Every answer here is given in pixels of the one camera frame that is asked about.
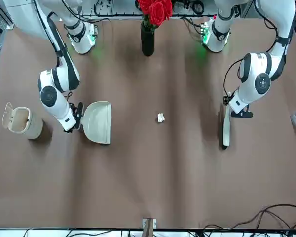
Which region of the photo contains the red rose bouquet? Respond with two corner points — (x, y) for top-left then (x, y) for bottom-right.
(137, 0), (174, 27)

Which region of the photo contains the small beige lidded bin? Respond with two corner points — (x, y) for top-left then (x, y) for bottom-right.
(1, 102), (44, 140)

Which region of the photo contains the grey-green plastic dustpan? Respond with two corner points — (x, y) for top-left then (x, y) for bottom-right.
(81, 100), (112, 146)

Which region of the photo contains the aluminium profile post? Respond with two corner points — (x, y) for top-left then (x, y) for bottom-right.
(141, 217), (157, 237)

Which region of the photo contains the beige hand brush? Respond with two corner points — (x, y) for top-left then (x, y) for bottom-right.
(221, 103), (232, 151)

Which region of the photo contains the black vase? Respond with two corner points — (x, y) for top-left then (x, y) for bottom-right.
(141, 21), (155, 57)

